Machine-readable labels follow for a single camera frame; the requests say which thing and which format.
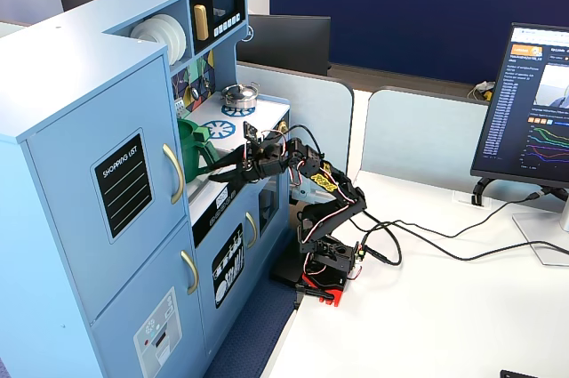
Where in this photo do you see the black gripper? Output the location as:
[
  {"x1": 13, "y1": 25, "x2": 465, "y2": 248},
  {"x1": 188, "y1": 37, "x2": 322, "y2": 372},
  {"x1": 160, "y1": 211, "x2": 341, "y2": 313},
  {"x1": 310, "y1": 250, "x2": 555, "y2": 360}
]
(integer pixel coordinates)
[{"x1": 204, "y1": 140, "x2": 291, "y2": 185}]

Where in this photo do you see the shopping list cabinet door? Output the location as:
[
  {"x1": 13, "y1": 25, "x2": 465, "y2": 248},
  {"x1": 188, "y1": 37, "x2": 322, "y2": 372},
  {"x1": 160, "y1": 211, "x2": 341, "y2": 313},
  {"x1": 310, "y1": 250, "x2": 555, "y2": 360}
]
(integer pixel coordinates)
[{"x1": 25, "y1": 52, "x2": 190, "y2": 324}]

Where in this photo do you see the toy oven door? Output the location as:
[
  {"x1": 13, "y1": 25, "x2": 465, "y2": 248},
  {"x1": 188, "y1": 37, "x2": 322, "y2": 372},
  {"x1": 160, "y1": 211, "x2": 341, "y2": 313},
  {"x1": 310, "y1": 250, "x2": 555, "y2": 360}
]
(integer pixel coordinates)
[{"x1": 256, "y1": 173, "x2": 291, "y2": 242}]

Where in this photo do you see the cutlery print cabinet door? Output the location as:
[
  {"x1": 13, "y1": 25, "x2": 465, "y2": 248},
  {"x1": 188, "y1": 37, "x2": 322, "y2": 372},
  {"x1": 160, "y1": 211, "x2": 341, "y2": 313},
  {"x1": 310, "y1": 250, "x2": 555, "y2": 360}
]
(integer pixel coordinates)
[{"x1": 193, "y1": 193, "x2": 261, "y2": 366}]

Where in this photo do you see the black toy microwave door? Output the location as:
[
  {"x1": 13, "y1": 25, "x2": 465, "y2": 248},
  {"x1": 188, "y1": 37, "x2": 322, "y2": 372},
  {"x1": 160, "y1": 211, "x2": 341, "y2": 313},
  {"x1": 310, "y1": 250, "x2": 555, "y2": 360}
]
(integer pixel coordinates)
[{"x1": 188, "y1": 0, "x2": 247, "y2": 57}]

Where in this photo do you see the ice dispenser print cabinet door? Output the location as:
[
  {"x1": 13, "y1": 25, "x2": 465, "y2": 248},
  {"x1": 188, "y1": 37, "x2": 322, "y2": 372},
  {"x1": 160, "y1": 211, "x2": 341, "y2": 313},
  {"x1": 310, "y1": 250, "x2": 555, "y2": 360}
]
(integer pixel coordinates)
[{"x1": 91, "y1": 216, "x2": 210, "y2": 378}]

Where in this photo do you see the green toy pitcher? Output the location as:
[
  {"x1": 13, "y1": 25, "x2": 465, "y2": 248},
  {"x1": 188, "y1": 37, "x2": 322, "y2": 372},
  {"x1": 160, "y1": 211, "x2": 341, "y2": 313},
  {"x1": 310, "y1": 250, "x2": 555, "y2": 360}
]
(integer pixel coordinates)
[{"x1": 177, "y1": 116, "x2": 233, "y2": 185}]

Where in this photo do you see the silver toy pot with lid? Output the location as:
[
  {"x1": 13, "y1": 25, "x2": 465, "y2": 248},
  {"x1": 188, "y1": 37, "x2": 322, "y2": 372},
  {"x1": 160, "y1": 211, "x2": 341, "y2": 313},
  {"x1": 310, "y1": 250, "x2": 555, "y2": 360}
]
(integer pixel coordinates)
[{"x1": 220, "y1": 81, "x2": 261, "y2": 110}]

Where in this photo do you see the light grey desk divider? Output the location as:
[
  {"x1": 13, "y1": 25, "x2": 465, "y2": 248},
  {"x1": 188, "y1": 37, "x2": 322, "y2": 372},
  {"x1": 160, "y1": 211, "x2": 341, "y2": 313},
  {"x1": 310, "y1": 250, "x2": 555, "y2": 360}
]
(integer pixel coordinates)
[
  {"x1": 235, "y1": 60, "x2": 356, "y2": 180},
  {"x1": 360, "y1": 86, "x2": 491, "y2": 189}
]

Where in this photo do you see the white toy plate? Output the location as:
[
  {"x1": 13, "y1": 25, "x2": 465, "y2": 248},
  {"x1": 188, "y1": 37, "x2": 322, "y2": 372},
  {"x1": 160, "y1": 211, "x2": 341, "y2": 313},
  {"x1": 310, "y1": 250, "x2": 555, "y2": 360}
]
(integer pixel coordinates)
[
  {"x1": 150, "y1": 14, "x2": 182, "y2": 62},
  {"x1": 130, "y1": 17, "x2": 177, "y2": 63},
  {"x1": 157, "y1": 12, "x2": 187, "y2": 59}
]

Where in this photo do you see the light blue toy kitchen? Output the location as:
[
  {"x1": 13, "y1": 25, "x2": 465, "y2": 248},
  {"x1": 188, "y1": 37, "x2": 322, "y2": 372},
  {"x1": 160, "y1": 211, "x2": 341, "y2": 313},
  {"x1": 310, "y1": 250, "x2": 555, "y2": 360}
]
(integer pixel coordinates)
[{"x1": 0, "y1": 0, "x2": 293, "y2": 378}]

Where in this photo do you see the dark blue pin board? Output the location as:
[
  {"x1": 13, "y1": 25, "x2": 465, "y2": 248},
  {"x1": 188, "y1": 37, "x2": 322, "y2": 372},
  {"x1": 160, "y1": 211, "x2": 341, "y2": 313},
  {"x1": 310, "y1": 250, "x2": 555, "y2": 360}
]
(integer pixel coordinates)
[{"x1": 268, "y1": 0, "x2": 569, "y2": 86}]

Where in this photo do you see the computer monitor showing graphs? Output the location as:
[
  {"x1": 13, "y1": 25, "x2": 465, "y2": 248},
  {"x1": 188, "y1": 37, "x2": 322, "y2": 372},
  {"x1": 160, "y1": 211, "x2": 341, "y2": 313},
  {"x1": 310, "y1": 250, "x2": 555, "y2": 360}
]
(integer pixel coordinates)
[{"x1": 469, "y1": 21, "x2": 569, "y2": 189}]

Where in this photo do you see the silver monitor stand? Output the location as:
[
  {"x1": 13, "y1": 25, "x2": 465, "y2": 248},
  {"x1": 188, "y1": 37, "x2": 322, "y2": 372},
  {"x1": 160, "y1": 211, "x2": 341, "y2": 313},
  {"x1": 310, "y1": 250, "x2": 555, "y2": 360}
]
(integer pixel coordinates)
[{"x1": 511, "y1": 186, "x2": 569, "y2": 268}]

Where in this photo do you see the small wrist camera board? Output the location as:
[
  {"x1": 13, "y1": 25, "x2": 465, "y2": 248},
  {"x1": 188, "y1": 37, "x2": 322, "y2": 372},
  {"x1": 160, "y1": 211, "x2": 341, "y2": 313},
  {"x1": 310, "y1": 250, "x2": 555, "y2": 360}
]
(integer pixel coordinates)
[{"x1": 242, "y1": 120, "x2": 260, "y2": 144}]

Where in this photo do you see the black flat base plate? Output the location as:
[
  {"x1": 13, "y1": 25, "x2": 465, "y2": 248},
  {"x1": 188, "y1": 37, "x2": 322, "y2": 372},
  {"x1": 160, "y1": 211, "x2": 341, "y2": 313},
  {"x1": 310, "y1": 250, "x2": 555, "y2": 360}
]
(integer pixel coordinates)
[{"x1": 269, "y1": 239, "x2": 308, "y2": 286}]

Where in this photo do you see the red arm base mount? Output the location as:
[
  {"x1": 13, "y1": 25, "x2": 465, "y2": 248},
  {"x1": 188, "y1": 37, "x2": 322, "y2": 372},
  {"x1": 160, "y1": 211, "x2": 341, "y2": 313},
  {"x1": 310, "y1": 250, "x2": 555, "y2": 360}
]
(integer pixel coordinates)
[{"x1": 295, "y1": 273, "x2": 346, "y2": 309}]

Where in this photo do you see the black usb cable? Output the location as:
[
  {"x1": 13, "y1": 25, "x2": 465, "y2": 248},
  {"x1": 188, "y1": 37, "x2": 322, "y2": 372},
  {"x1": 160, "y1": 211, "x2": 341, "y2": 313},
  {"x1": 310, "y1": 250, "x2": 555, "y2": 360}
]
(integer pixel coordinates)
[{"x1": 364, "y1": 189, "x2": 569, "y2": 239}]

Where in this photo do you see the black cable holder clamp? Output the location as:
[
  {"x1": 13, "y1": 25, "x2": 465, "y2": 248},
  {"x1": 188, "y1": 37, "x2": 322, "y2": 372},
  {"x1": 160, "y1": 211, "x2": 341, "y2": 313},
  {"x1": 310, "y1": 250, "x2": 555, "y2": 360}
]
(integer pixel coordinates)
[{"x1": 471, "y1": 176, "x2": 497, "y2": 208}]

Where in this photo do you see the black power cable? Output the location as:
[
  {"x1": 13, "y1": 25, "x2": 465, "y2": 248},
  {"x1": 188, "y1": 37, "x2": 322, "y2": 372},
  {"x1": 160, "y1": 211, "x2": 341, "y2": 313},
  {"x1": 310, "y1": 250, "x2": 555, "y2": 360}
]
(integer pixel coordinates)
[{"x1": 355, "y1": 211, "x2": 569, "y2": 267}]

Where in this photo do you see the white and yellow cable bundle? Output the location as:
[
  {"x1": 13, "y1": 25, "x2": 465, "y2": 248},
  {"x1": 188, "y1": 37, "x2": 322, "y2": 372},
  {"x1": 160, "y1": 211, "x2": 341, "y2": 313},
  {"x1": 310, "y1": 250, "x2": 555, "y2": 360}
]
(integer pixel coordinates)
[{"x1": 466, "y1": 79, "x2": 495, "y2": 101}]

